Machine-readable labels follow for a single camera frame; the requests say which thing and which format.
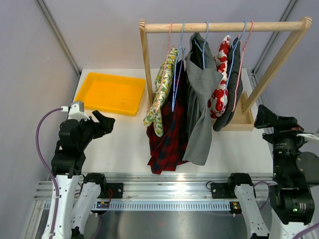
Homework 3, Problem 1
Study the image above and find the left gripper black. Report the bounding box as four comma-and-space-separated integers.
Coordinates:
77, 110, 115, 150

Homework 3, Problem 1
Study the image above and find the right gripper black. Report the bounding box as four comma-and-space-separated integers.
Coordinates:
255, 104, 315, 180

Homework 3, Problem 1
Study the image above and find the red plaid skirt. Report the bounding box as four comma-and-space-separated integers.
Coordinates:
147, 61, 188, 174

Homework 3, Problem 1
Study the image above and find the blue wire hanger plaid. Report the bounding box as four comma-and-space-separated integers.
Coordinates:
171, 22, 185, 112

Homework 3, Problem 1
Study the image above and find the red floral white skirt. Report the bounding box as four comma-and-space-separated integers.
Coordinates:
208, 35, 231, 119

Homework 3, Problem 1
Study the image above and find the dark grey dotted skirt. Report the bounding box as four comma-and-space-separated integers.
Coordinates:
213, 42, 243, 131

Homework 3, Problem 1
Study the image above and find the lemon print skirt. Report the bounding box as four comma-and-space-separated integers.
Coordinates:
143, 47, 178, 137

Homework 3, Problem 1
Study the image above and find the grey pleated skirt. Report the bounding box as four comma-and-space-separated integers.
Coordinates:
183, 33, 222, 166

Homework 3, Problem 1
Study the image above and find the blue wire hanger floral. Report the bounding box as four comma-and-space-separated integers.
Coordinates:
224, 21, 247, 95

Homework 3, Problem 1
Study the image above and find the pink wire hanger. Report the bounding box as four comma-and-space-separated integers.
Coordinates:
231, 20, 255, 113
152, 21, 174, 113

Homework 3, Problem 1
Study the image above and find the blue wire hanger grey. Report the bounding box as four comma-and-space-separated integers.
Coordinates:
194, 21, 209, 69

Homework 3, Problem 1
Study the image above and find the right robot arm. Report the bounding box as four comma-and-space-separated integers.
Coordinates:
226, 105, 319, 239

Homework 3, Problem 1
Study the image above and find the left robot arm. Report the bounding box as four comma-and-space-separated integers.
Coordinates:
42, 111, 115, 239

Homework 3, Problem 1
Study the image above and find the yellow plastic tray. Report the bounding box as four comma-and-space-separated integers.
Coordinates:
75, 72, 146, 116

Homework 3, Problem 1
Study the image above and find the wooden clothes rack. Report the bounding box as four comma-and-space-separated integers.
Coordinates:
139, 16, 313, 131

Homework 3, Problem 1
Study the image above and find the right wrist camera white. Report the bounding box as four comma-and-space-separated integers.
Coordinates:
297, 133, 319, 144

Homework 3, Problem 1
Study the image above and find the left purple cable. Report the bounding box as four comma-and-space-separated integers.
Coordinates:
36, 107, 64, 239

